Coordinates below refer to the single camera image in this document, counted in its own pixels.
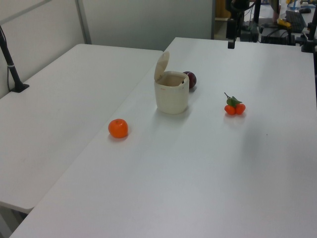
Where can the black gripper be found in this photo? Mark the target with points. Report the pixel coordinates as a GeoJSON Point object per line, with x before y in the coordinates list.
{"type": "Point", "coordinates": [231, 28]}

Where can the cream garbage bin with lid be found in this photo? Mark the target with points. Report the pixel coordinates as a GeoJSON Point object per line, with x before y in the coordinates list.
{"type": "Point", "coordinates": [172, 95]}

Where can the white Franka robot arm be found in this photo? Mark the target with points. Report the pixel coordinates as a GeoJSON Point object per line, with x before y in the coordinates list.
{"type": "Point", "coordinates": [239, 6]}

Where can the wooden cabinet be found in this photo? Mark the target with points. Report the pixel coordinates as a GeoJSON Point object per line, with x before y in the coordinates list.
{"type": "Point", "coordinates": [221, 15]}

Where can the thin black upright pole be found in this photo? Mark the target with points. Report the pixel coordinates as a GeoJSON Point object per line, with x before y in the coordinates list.
{"type": "Point", "coordinates": [256, 12]}

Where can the black equipment box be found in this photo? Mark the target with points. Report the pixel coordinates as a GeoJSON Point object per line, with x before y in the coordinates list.
{"type": "Point", "coordinates": [276, 34]}

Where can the dark red apple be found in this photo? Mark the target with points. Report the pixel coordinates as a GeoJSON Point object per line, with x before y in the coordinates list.
{"type": "Point", "coordinates": [192, 79]}

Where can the yellow tool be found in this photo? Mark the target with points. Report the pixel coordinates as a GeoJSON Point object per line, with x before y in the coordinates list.
{"type": "Point", "coordinates": [283, 22]}

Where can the small tangerines with leaves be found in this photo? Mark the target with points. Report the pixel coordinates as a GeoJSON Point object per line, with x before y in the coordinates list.
{"type": "Point", "coordinates": [234, 108]}

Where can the black keyboard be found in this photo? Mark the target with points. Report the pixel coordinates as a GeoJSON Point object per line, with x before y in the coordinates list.
{"type": "Point", "coordinates": [295, 18]}

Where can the black clamp stand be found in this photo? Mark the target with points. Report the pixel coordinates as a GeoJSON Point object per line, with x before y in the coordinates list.
{"type": "Point", "coordinates": [309, 39]}

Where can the black computer mouse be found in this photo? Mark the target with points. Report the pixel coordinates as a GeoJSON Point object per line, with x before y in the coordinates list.
{"type": "Point", "coordinates": [305, 10]}

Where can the large orange fruit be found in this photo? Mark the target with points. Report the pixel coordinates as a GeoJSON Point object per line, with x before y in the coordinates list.
{"type": "Point", "coordinates": [118, 128]}

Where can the black pole with base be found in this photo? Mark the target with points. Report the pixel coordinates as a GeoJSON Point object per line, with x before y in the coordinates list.
{"type": "Point", "coordinates": [11, 69]}

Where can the grey partition post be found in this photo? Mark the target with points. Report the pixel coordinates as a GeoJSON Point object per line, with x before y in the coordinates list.
{"type": "Point", "coordinates": [83, 22]}

